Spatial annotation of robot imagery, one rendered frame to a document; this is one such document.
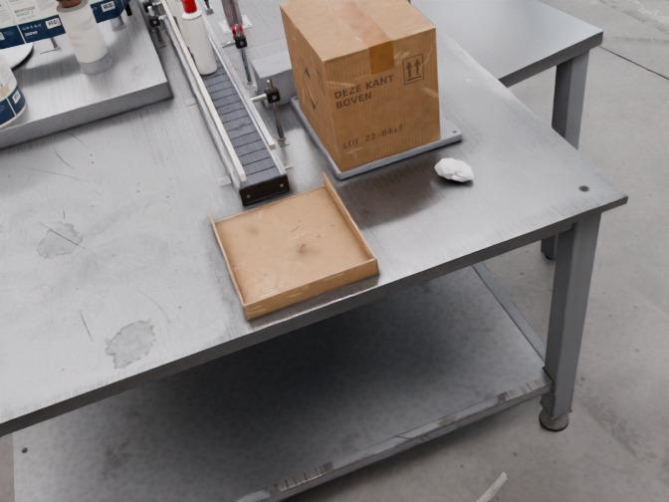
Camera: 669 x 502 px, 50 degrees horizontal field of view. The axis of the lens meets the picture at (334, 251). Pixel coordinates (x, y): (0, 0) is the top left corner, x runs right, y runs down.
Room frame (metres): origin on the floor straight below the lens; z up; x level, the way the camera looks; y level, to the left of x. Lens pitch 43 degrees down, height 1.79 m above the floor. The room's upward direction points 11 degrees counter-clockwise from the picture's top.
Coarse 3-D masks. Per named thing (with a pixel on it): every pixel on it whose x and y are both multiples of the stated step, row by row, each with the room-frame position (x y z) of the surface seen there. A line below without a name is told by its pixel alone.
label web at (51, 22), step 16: (32, 0) 2.06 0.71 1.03; (48, 0) 2.07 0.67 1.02; (96, 0) 2.11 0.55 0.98; (112, 0) 2.12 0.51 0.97; (128, 0) 2.22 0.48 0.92; (48, 16) 2.06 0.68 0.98; (96, 16) 2.10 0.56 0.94; (112, 16) 2.11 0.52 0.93; (48, 32) 2.06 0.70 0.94; (64, 32) 2.07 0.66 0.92
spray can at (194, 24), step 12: (192, 0) 1.75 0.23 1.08; (192, 12) 1.74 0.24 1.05; (192, 24) 1.73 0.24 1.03; (204, 24) 1.75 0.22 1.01; (192, 36) 1.74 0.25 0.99; (204, 36) 1.74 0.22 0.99; (192, 48) 1.74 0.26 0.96; (204, 48) 1.74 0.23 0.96; (204, 60) 1.73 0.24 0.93; (204, 72) 1.73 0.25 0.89
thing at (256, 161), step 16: (208, 80) 1.71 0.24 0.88; (224, 80) 1.69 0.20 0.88; (224, 96) 1.61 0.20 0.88; (224, 112) 1.54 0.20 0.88; (240, 112) 1.53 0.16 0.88; (224, 128) 1.46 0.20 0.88; (240, 128) 1.45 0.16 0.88; (256, 128) 1.44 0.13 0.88; (240, 144) 1.39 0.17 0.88; (256, 144) 1.37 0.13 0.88; (240, 160) 1.32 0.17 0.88; (256, 160) 1.31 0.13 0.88; (272, 160) 1.30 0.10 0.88; (256, 176) 1.25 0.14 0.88; (272, 176) 1.24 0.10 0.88
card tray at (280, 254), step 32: (320, 192) 1.22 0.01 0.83; (224, 224) 1.17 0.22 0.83; (256, 224) 1.15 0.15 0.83; (288, 224) 1.13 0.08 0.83; (320, 224) 1.12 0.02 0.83; (352, 224) 1.06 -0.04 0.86; (224, 256) 1.03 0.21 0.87; (256, 256) 1.06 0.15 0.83; (288, 256) 1.04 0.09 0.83; (320, 256) 1.02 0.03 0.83; (352, 256) 1.01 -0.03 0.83; (256, 288) 0.97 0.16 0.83; (288, 288) 0.95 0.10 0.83; (320, 288) 0.92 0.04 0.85
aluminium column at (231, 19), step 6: (222, 0) 2.09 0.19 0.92; (228, 0) 2.09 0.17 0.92; (234, 0) 2.10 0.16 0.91; (222, 6) 2.13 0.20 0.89; (228, 6) 2.09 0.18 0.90; (234, 6) 2.09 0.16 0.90; (228, 12) 2.09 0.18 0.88; (234, 12) 2.10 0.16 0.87; (240, 12) 2.10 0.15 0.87; (228, 18) 2.09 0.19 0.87; (234, 18) 2.10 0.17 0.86; (240, 18) 2.10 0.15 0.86; (228, 24) 2.09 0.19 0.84; (234, 24) 2.09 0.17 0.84; (240, 24) 2.10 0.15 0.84
